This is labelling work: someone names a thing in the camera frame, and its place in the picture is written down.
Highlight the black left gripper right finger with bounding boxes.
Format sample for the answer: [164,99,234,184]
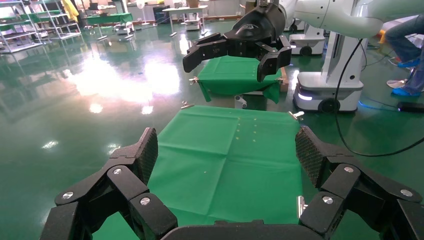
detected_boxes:
[294,125,424,240]

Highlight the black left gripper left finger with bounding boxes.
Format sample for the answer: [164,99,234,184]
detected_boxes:
[39,127,179,240]

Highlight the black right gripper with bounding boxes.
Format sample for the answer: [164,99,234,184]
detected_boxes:
[182,3,293,83]

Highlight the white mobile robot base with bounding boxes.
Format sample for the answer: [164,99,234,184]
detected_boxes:
[289,23,327,57]

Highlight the black cabinet box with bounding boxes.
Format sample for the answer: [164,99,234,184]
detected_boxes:
[152,4,171,24]

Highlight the plain green table cloth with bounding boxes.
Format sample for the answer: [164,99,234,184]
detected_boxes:
[197,55,283,104]

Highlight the white table leg joint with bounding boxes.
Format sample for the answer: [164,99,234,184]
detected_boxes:
[234,95,248,110]

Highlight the white long table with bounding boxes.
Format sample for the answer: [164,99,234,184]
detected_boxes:
[161,4,210,38]

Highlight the white robot torso and base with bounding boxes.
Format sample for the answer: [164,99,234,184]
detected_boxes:
[293,31,369,114]

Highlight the green cloth with yellow marks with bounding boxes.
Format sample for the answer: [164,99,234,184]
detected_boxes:
[92,105,304,240]

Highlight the white standing fan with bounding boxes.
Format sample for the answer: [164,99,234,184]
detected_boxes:
[136,0,151,27]

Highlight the white stool base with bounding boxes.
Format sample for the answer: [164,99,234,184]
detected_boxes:
[386,78,409,90]

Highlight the green covered table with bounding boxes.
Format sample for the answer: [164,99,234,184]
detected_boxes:
[86,12,134,41]

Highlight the person in blue jeans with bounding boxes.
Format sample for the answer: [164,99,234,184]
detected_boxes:
[384,14,424,98]

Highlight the white metal shelving rack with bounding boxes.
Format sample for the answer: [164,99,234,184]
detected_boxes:
[0,0,44,54]
[31,0,82,41]

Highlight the yellow hanging garment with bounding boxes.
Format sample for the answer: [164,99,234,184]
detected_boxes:
[61,0,81,23]

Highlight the long black cable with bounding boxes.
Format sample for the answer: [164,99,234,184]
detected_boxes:
[333,38,424,158]

